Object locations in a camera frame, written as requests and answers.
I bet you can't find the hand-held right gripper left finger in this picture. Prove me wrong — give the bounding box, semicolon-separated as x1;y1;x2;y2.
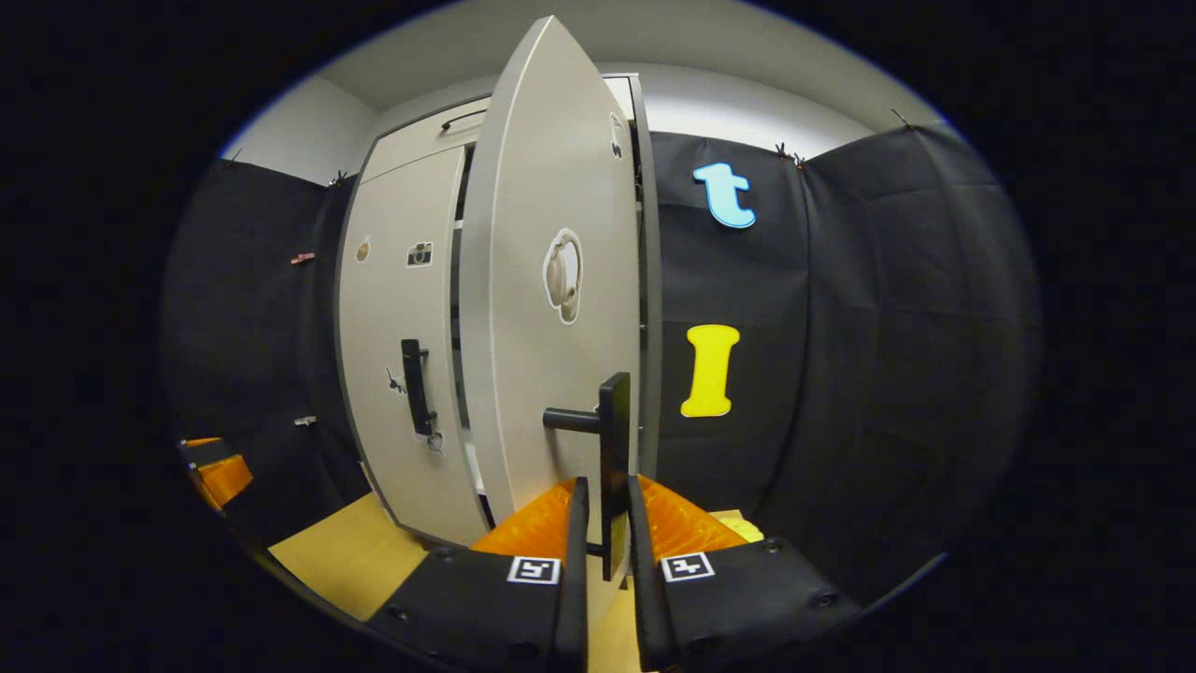
367;477;592;673

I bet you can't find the black backdrop cloth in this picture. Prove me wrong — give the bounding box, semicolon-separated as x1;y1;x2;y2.
159;122;1043;609

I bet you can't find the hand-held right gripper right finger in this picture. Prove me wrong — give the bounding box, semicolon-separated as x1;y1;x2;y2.
626;474;862;673

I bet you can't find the black door handle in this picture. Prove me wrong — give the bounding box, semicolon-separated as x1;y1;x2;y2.
543;372;634;582
401;338;438;437

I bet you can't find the beige cabinet door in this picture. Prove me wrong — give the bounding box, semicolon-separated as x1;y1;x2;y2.
336;145;491;548
460;16;646;599

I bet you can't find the beige cabinet flap panel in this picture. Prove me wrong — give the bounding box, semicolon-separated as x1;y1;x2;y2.
360;75;636;183

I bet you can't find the beige double-door shoe cabinet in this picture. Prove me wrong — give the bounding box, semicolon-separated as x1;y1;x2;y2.
332;73;664;552

